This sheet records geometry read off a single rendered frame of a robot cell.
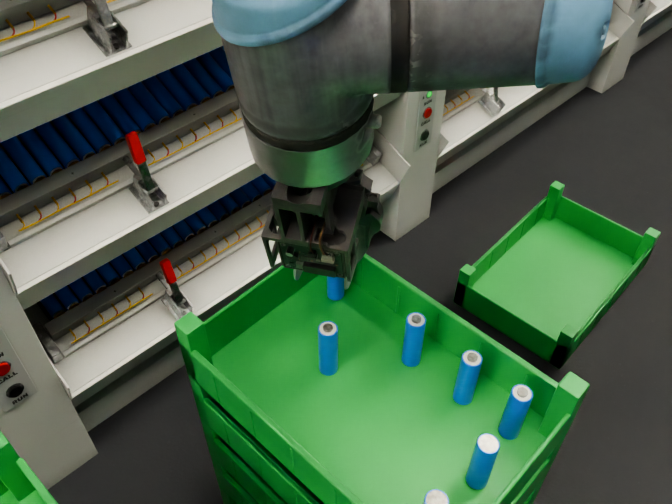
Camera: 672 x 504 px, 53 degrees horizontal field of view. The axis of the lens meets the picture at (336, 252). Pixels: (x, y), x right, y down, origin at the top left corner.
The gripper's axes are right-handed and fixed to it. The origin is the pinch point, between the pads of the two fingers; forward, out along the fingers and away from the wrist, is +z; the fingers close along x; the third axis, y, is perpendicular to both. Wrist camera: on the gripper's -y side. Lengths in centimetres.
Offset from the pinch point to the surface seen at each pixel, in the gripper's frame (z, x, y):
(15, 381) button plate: 12.3, -33.9, 16.8
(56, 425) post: 23.8, -33.3, 18.6
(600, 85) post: 62, 38, -88
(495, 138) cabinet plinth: 53, 16, -61
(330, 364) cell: 1.8, 2.0, 11.0
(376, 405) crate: 3.0, 6.9, 13.6
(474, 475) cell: -0.9, 16.2, 18.7
